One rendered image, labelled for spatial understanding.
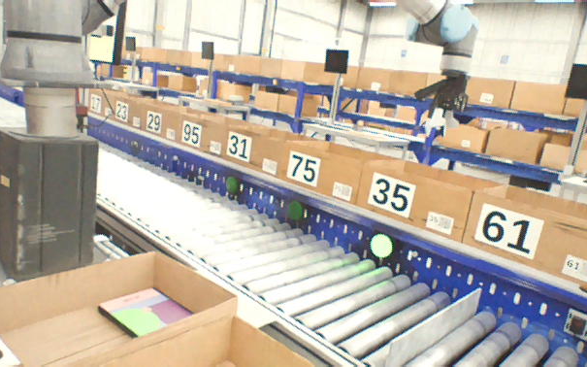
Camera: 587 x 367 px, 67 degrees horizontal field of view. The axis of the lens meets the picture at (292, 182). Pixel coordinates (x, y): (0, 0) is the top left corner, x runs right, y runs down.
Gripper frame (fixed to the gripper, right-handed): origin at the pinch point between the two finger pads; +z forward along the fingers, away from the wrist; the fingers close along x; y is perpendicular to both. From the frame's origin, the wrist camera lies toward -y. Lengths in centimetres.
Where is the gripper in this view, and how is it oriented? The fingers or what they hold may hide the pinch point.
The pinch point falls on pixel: (433, 134)
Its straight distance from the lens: 151.7
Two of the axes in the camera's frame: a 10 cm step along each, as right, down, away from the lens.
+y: 7.1, 2.5, -6.6
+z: -1.4, 9.7, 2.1
